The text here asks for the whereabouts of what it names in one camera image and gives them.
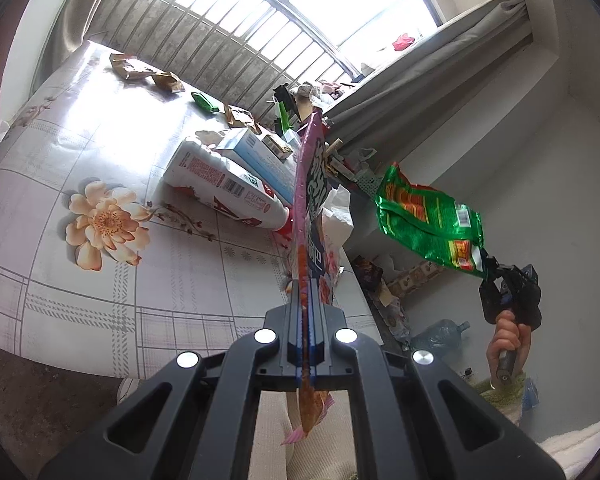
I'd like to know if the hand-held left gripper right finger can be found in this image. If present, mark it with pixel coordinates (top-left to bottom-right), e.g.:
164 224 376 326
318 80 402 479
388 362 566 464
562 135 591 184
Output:
307 304 566 480

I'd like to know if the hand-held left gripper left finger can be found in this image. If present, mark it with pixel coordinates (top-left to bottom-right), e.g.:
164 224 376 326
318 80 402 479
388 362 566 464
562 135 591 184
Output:
40 304 305 480

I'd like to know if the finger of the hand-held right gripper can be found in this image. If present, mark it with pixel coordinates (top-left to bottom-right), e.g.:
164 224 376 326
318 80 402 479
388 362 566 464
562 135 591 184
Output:
480 247 503 286

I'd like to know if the green snack bag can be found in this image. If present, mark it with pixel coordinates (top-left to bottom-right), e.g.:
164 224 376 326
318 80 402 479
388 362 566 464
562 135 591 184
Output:
374 162 487 281

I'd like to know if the pink snack bag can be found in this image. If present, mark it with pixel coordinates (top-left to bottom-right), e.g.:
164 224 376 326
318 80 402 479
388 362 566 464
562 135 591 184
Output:
279 111 355 447

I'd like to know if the white yogurt bottle red label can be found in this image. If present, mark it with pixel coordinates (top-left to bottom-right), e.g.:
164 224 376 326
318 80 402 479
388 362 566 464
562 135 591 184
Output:
162 137 292 232

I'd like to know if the person's right hand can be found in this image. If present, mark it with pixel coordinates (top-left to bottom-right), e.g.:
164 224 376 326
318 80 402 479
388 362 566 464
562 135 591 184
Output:
486 310 533 388

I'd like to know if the patterned cardboard box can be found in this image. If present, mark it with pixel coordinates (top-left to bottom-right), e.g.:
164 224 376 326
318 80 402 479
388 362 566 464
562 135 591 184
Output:
384 259 453 302

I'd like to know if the dark snack packet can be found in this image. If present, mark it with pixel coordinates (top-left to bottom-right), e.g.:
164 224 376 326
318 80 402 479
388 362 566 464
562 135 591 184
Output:
352 255 385 293

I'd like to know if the clear water jug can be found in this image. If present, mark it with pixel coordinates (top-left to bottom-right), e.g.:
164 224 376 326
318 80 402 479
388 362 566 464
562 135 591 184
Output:
409 318 474 359

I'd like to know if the crumpled white plastic sheet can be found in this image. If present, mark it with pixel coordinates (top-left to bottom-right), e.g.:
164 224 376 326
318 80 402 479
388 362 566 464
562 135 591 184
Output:
320 184 356 263

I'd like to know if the green plastic basket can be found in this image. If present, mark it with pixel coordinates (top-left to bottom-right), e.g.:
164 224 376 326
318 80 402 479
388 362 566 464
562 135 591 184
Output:
351 164 387 195

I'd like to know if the blue and white carton box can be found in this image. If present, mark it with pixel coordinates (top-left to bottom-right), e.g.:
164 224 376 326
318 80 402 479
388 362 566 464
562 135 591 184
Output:
215 127 301 207

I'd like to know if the small golden cardboard box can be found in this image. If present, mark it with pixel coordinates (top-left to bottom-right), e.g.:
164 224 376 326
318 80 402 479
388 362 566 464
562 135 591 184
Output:
262 133 294 162

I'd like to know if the wide grey curtain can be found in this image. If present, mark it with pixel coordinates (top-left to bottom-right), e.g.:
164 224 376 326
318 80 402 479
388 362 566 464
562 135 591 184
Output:
324 0 537 153

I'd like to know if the gold snack packet right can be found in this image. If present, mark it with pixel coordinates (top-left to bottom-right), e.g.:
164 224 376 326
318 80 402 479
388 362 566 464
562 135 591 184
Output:
223 103 262 134

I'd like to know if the pile of clothes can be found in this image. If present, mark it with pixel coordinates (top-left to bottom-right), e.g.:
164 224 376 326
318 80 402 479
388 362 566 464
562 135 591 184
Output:
289 79 363 107

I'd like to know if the small green packet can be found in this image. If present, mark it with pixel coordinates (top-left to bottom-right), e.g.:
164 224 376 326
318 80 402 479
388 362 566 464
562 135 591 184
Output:
190 92 222 114

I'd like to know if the small golden snack packet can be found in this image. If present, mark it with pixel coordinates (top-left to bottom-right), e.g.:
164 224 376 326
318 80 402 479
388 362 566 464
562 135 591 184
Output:
151 71 187 94

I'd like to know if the large golden snack packet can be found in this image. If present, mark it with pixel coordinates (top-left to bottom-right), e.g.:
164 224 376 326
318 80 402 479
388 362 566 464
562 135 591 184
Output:
109 52 155 82

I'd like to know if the metal window railing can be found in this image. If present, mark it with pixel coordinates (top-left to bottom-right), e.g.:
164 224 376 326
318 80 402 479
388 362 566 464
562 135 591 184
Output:
87 0 363 127

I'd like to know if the narrow grey curtain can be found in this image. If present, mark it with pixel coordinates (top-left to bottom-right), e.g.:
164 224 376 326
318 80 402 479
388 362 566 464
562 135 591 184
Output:
44 0 118 67

